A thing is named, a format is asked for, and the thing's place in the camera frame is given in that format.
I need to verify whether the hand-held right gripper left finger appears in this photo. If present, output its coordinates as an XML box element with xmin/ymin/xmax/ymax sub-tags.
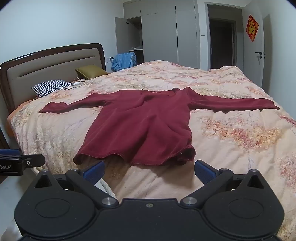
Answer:
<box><xmin>33</xmin><ymin>160</ymin><xmax>119</xmax><ymax>208</ymax></box>

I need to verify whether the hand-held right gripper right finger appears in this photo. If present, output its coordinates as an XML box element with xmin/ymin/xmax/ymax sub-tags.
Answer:
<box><xmin>180</xmin><ymin>160</ymin><xmax>265</xmax><ymax>208</ymax></box>

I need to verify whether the maroon sweater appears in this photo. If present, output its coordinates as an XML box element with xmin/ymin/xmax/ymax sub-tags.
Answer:
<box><xmin>38</xmin><ymin>87</ymin><xmax>280</xmax><ymax>166</ymax></box>

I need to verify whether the floral pink quilt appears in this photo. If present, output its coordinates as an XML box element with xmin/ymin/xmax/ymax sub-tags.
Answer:
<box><xmin>7</xmin><ymin>61</ymin><xmax>296</xmax><ymax>241</ymax></box>

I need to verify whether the houndstooth pillow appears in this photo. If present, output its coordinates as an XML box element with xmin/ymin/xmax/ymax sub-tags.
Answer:
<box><xmin>32</xmin><ymin>79</ymin><xmax>74</xmax><ymax>98</ymax></box>

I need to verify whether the wooden padded bed headboard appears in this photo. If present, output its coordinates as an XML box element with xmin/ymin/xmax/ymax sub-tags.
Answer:
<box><xmin>0</xmin><ymin>43</ymin><xmax>107</xmax><ymax>144</ymax></box>

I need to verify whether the olive green pillow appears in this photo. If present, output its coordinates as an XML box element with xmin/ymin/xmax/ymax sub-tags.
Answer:
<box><xmin>75</xmin><ymin>65</ymin><xmax>109</xmax><ymax>80</ymax></box>

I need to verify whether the white room door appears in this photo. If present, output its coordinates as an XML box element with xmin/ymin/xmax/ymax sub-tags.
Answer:
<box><xmin>242</xmin><ymin>9</ymin><xmax>271</xmax><ymax>93</ymax></box>

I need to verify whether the blue clothing heap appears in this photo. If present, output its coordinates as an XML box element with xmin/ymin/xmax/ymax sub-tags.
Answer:
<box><xmin>111</xmin><ymin>52</ymin><xmax>137</xmax><ymax>72</ymax></box>

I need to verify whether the open grey wardrobe door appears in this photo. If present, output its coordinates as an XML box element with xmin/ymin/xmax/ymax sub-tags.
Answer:
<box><xmin>115</xmin><ymin>17</ymin><xmax>130</xmax><ymax>56</ymax></box>

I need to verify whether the grey wardrobe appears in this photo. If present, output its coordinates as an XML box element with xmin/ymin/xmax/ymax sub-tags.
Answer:
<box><xmin>115</xmin><ymin>0</ymin><xmax>201</xmax><ymax>70</ymax></box>

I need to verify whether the red diamond door decoration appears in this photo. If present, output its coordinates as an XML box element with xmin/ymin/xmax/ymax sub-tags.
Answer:
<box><xmin>245</xmin><ymin>14</ymin><xmax>259</xmax><ymax>43</ymax></box>

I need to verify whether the white ribbed hose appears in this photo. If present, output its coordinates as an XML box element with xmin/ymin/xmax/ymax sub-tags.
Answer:
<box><xmin>95</xmin><ymin>178</ymin><xmax>117</xmax><ymax>199</ymax></box>

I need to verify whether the white charger with cable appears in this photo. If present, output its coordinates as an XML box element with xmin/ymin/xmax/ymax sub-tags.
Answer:
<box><xmin>63</xmin><ymin>78</ymin><xmax>87</xmax><ymax>90</ymax></box>

